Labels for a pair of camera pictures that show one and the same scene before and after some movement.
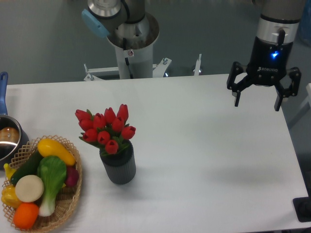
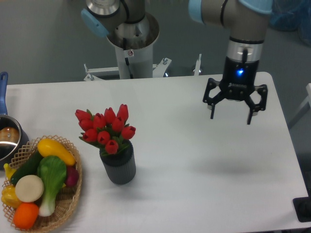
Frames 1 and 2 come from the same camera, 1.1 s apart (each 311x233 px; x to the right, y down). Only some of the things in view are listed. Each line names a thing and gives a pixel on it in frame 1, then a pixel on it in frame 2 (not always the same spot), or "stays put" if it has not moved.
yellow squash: (49, 147) stays put
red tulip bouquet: (108, 132) stays put
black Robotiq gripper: (267, 65) to (238, 80)
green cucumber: (29, 167) stays put
